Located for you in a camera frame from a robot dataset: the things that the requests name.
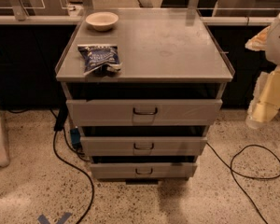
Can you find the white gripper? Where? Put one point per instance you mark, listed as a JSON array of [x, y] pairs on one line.
[[279, 44]]

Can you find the white ceramic bowl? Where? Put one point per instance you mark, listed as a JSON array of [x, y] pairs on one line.
[[102, 21]]

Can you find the grey middle drawer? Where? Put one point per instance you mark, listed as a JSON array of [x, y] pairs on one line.
[[143, 146]]

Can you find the grey metal drawer cabinet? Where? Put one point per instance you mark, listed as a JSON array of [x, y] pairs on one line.
[[165, 54]]

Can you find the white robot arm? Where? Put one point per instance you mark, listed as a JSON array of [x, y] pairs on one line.
[[268, 40]]

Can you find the blue chip bag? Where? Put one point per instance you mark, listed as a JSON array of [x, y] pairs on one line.
[[100, 58]]

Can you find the blue power adapter box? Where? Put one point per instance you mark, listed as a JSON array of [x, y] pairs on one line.
[[75, 137]]

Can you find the grey top drawer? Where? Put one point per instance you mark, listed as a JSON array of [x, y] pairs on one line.
[[132, 112]]

